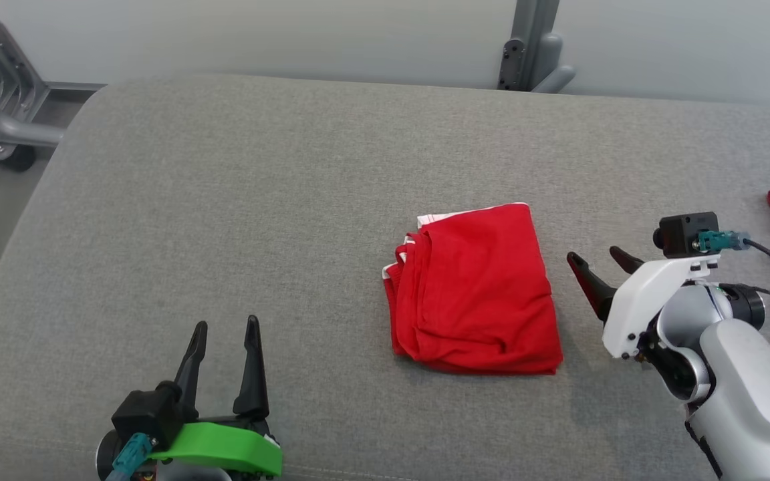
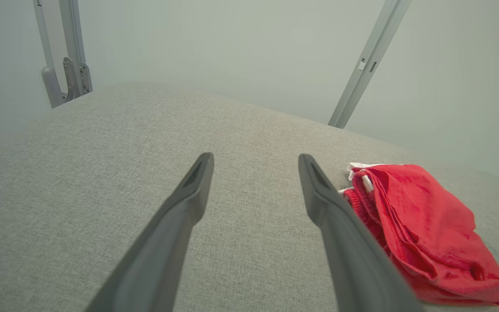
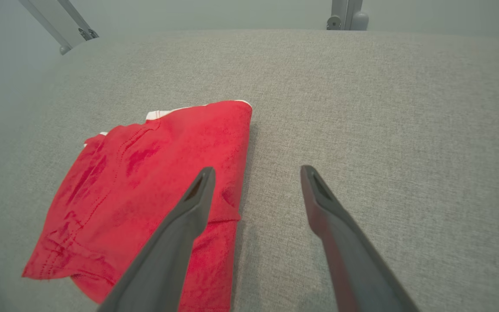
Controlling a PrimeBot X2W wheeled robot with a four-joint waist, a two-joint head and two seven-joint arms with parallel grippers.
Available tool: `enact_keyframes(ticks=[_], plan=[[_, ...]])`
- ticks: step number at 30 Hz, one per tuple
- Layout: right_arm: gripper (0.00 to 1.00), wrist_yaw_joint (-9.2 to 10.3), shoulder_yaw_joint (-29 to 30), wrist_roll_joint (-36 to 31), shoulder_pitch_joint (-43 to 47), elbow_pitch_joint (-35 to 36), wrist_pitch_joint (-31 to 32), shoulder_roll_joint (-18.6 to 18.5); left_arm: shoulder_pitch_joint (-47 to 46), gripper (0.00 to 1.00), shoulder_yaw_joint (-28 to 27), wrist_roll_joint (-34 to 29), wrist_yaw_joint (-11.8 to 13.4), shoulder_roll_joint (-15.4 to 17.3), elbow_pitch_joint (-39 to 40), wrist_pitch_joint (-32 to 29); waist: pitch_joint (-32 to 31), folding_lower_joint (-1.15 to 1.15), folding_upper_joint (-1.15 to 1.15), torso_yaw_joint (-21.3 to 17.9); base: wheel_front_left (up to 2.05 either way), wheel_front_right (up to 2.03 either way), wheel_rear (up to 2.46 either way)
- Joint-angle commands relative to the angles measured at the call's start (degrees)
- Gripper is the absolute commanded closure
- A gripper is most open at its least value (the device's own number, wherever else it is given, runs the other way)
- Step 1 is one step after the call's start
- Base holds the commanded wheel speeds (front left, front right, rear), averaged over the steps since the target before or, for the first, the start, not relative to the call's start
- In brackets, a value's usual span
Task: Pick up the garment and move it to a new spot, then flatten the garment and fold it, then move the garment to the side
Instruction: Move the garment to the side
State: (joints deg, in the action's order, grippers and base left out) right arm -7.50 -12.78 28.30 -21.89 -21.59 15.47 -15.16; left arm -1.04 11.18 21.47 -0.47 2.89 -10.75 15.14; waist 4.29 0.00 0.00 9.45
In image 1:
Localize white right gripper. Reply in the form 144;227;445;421
567;246;720;359

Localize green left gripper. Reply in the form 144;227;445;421
148;315;283;478

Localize black caster wheel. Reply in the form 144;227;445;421
0;142;37;172

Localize red shorts with white stripe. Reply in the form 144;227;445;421
382;202;564;376

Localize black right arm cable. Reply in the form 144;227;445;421
698;230;770;301

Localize grey metal frame post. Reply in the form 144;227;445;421
497;0;576;94

